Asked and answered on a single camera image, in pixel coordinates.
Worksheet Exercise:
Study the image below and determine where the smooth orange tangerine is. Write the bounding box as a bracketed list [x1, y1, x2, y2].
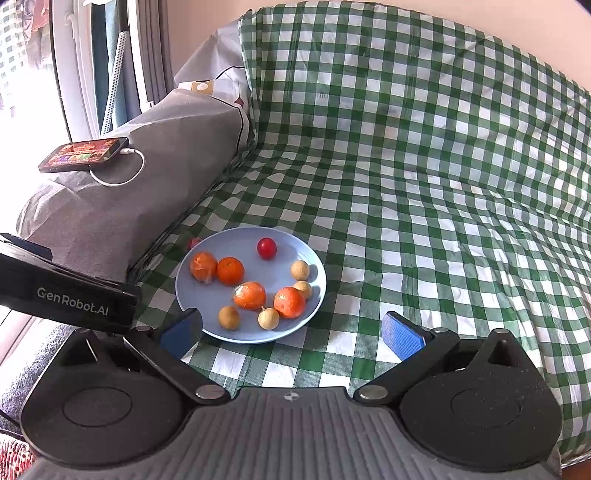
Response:
[216, 257, 245, 286]

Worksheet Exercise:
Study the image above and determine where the teal curtain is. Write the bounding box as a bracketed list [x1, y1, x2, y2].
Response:
[91, 0, 136, 126]

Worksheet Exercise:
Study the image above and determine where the grey cushion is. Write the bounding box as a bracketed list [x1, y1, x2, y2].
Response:
[16, 88, 251, 283]

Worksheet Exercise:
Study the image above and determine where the white charging cable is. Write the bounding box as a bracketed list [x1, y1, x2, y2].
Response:
[90, 148, 147, 188]

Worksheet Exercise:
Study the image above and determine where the shiny tangerine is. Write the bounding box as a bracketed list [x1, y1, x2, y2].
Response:
[233, 281, 267, 311]

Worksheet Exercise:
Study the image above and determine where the red patterned cloth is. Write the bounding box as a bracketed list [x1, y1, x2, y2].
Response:
[0, 436, 37, 480]

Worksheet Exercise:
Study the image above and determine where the black smartphone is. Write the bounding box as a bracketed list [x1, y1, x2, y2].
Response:
[38, 137, 131, 174]

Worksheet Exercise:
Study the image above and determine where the white printed cloth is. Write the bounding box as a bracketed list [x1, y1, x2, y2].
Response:
[174, 21, 256, 153]

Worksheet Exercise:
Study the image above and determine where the longan with stem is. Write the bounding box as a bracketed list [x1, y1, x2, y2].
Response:
[257, 306, 281, 330]

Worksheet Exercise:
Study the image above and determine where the light blue plate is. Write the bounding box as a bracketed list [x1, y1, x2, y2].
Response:
[175, 227, 328, 344]

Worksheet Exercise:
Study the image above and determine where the peeled tangerine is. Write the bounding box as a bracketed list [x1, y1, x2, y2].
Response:
[191, 251, 218, 283]

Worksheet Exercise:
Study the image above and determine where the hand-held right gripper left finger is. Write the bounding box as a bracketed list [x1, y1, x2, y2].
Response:
[55, 308, 232, 407]

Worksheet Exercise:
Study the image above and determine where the hanging laundry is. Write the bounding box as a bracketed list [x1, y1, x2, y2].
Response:
[0, 0, 52, 112]

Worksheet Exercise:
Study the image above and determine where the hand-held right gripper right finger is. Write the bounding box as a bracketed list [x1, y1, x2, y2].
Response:
[353, 311, 536, 401]

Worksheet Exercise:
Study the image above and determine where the green checked cloth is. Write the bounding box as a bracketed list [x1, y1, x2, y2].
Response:
[129, 4, 591, 468]

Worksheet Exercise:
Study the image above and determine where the white patterned pole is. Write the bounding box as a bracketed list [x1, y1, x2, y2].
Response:
[99, 31, 129, 136]

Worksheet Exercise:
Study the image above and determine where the white window frame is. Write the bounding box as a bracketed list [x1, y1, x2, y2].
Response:
[50, 0, 178, 143]

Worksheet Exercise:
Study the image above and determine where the grey sofa seat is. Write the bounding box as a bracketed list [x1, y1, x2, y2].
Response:
[0, 322, 71, 435]

